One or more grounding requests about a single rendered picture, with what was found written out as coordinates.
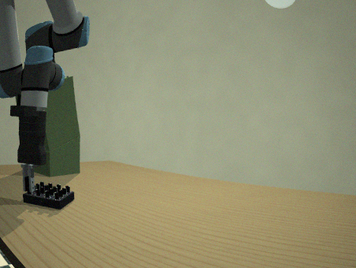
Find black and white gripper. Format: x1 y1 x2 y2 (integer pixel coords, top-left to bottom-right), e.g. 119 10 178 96
10 91 48 192

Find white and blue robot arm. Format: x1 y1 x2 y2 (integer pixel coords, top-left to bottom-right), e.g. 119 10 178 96
0 0 90 99

